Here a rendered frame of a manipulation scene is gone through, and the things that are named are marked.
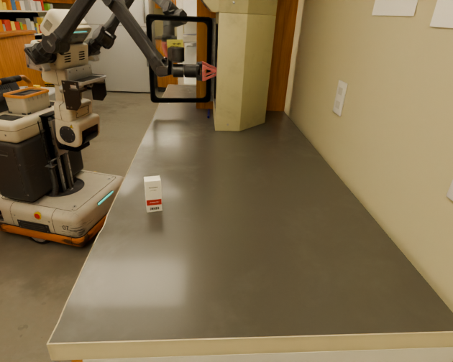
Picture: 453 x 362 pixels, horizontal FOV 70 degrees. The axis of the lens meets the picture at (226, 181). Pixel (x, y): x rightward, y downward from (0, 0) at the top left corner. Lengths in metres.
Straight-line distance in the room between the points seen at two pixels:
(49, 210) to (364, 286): 1.92
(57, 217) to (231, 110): 1.31
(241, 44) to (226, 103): 0.24
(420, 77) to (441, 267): 0.42
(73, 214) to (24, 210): 0.33
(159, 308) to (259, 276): 0.20
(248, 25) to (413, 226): 0.94
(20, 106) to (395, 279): 2.10
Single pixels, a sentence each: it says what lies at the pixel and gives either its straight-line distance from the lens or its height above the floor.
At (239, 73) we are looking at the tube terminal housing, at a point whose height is 1.19.
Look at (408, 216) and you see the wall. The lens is 0.89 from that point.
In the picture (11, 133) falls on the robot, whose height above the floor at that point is 0.75.
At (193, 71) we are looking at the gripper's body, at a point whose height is 1.17.
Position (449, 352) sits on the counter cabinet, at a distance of 0.77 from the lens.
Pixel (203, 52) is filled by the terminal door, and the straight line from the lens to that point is 1.69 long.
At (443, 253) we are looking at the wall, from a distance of 0.81.
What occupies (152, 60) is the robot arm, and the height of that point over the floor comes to 1.21.
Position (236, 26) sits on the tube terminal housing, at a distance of 1.39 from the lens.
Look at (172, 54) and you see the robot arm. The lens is 1.53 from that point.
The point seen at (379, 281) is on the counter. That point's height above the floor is 0.94.
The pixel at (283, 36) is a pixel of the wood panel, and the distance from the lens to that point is 1.80.
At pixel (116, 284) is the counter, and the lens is 0.68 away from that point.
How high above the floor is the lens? 1.41
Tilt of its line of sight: 27 degrees down
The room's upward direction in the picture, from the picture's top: 3 degrees clockwise
